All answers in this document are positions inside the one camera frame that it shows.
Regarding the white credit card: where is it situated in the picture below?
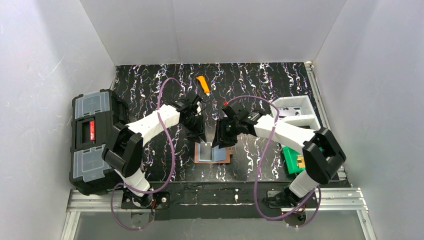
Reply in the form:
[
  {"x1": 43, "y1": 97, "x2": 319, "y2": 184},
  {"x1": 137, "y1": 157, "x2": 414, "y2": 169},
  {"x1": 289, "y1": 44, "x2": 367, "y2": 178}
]
[{"x1": 198, "y1": 142, "x2": 212, "y2": 162}]

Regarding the black toolbox with clear lids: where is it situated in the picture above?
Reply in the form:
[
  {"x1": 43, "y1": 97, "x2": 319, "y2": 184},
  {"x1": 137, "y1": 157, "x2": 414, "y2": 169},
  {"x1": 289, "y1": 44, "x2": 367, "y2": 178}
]
[{"x1": 69, "y1": 89, "x2": 131, "y2": 196}]

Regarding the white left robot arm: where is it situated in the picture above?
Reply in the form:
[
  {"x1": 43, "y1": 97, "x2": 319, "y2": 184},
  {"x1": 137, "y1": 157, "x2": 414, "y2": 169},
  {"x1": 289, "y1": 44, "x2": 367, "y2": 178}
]
[{"x1": 101, "y1": 91, "x2": 206, "y2": 198}]

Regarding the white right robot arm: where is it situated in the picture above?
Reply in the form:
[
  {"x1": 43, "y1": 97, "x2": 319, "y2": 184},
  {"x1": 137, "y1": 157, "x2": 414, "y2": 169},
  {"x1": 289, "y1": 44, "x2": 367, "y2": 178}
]
[{"x1": 212, "y1": 101, "x2": 347, "y2": 200}]

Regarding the gold card in green bin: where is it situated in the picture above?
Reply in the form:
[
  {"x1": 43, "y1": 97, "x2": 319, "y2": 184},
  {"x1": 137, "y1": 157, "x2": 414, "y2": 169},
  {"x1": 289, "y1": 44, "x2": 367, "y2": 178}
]
[{"x1": 296, "y1": 155, "x2": 306, "y2": 169}]

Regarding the orange utility knife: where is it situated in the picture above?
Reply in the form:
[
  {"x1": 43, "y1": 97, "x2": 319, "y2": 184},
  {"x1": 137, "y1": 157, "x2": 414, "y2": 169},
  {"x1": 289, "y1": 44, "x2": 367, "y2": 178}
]
[{"x1": 196, "y1": 75, "x2": 211, "y2": 96}]

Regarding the white plastic bin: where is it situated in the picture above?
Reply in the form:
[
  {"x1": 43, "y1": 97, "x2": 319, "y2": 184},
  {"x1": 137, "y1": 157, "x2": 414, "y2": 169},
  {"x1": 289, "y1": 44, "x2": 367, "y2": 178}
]
[{"x1": 270, "y1": 95, "x2": 321, "y2": 130}]

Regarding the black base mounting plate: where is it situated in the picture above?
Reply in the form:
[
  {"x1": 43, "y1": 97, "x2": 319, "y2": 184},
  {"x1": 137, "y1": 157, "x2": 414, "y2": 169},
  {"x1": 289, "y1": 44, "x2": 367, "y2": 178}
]
[{"x1": 121, "y1": 181, "x2": 287, "y2": 221}]

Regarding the green plastic bin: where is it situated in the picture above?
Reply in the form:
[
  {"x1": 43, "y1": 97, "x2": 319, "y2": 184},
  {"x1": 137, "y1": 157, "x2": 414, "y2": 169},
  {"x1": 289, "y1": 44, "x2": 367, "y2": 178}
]
[{"x1": 282, "y1": 146, "x2": 306, "y2": 174}]

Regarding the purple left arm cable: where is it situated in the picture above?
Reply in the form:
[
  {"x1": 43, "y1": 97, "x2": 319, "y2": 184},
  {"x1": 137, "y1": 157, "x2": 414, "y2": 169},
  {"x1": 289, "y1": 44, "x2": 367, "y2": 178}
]
[{"x1": 109, "y1": 77, "x2": 186, "y2": 231}]

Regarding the aluminium frame rail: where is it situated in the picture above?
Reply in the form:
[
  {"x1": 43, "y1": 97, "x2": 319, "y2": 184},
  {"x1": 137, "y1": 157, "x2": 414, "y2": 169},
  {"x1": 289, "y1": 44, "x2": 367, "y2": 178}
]
[{"x1": 62, "y1": 187, "x2": 377, "y2": 240}]

